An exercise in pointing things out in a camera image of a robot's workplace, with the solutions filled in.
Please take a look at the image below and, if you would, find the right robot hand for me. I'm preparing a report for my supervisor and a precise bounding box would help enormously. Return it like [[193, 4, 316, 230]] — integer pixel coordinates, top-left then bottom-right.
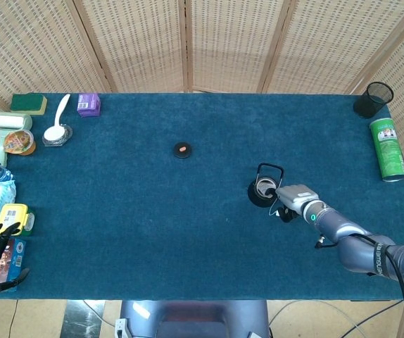
[[265, 183, 320, 225]]

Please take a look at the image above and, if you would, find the pyramid tea bag with string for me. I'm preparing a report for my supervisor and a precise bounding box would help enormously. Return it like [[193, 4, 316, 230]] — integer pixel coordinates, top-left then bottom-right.
[[267, 196, 284, 218]]

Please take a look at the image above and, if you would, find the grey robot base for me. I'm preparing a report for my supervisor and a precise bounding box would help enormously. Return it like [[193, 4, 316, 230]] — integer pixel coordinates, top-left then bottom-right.
[[114, 299, 271, 338]]

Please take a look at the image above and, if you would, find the black teapot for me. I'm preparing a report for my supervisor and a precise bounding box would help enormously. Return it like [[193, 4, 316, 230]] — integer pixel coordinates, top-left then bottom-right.
[[247, 162, 287, 208]]

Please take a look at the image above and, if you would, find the black teapot lid orange knob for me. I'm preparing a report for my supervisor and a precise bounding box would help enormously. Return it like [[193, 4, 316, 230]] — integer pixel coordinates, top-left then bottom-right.
[[172, 141, 194, 160]]

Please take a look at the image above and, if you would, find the blue cookie box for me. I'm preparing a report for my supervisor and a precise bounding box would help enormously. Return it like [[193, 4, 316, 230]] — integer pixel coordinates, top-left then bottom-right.
[[0, 237, 27, 293]]

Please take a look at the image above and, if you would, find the yellow lidded container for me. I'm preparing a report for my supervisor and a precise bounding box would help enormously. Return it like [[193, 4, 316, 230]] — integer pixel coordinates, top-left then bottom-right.
[[0, 203, 37, 237]]

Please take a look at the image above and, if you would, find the green chips can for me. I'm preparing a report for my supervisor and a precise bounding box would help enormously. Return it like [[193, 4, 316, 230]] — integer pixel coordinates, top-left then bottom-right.
[[369, 117, 404, 183]]

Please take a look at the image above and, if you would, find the black mesh pen holder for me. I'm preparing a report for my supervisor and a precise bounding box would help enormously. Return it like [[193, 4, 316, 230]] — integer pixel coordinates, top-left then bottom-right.
[[353, 81, 395, 120]]

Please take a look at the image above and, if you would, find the orange snack cup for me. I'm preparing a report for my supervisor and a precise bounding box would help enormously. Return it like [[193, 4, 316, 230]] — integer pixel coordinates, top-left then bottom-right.
[[4, 129, 37, 156]]

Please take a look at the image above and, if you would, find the blue table cloth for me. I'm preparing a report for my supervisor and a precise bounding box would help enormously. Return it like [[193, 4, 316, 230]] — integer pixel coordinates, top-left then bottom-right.
[[0, 92, 404, 302]]

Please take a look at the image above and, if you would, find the light green lint roller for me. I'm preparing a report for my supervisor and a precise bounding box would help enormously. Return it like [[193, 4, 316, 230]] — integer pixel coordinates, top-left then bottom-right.
[[0, 111, 33, 168]]

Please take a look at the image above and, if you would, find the white plastic spoon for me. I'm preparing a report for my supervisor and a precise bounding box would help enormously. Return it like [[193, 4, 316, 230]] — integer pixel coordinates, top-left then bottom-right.
[[43, 93, 72, 142]]

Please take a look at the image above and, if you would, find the green and yellow sponge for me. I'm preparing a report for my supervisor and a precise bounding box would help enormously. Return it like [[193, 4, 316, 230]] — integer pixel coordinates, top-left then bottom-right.
[[10, 93, 48, 116]]

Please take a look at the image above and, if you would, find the purple box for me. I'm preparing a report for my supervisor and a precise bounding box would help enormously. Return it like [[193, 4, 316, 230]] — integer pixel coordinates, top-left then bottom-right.
[[76, 92, 102, 119]]

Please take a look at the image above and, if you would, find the wicker folding screen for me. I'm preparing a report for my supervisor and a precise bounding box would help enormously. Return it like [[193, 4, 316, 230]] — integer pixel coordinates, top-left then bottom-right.
[[0, 0, 404, 338]]

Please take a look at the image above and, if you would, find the white floor cable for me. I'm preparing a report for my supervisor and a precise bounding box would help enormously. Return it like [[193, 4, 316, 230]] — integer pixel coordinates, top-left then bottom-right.
[[268, 300, 372, 338]]

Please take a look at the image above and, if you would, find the black floor cable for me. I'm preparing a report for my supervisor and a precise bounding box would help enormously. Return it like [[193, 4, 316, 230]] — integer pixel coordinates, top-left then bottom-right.
[[344, 300, 404, 338]]

